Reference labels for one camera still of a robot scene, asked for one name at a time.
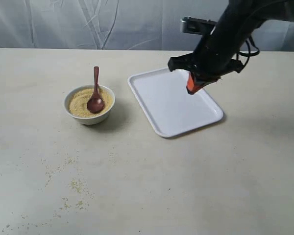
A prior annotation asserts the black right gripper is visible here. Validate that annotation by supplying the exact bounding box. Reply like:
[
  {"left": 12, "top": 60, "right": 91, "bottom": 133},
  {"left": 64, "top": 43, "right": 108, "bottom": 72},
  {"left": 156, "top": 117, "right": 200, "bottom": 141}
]
[{"left": 168, "top": 53, "right": 244, "bottom": 95}]

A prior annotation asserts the dark red wooden spoon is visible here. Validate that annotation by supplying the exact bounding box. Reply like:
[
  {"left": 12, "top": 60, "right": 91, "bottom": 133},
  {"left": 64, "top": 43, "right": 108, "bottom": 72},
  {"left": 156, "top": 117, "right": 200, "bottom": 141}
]
[{"left": 87, "top": 66, "right": 104, "bottom": 113}]

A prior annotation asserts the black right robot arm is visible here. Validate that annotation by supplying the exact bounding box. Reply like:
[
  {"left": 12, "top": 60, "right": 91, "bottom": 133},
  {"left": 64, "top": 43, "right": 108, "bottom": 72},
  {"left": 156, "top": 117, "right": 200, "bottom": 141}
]
[{"left": 168, "top": 0, "right": 294, "bottom": 94}]

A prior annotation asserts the beige grainy powder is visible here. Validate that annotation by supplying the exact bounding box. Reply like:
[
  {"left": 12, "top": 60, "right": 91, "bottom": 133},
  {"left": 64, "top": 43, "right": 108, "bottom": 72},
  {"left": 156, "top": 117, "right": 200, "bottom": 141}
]
[{"left": 69, "top": 88, "right": 113, "bottom": 118}]

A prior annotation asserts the white rectangular plastic tray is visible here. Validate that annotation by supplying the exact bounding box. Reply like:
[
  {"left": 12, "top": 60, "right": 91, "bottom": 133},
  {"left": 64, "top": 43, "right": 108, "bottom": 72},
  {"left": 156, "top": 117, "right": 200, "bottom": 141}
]
[{"left": 128, "top": 68, "right": 223, "bottom": 138}]

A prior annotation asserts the white ceramic bowl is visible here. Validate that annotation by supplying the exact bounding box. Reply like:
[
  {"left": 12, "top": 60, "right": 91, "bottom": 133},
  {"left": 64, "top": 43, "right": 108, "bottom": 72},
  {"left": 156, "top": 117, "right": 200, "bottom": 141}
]
[{"left": 64, "top": 85, "right": 116, "bottom": 125}]

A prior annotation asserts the white backdrop curtain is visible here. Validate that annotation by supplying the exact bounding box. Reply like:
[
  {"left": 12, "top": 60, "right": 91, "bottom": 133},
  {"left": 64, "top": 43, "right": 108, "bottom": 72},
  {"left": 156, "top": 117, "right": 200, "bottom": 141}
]
[{"left": 0, "top": 0, "right": 294, "bottom": 52}]

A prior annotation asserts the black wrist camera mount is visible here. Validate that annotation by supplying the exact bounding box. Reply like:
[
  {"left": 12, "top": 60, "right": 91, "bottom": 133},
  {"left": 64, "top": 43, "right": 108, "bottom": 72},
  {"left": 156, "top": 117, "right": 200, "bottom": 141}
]
[{"left": 180, "top": 17, "right": 216, "bottom": 35}]

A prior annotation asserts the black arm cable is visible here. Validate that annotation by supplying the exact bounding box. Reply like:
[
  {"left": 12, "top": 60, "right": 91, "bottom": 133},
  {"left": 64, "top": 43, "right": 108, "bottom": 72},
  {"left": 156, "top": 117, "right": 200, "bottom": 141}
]
[{"left": 236, "top": 4, "right": 260, "bottom": 67}]

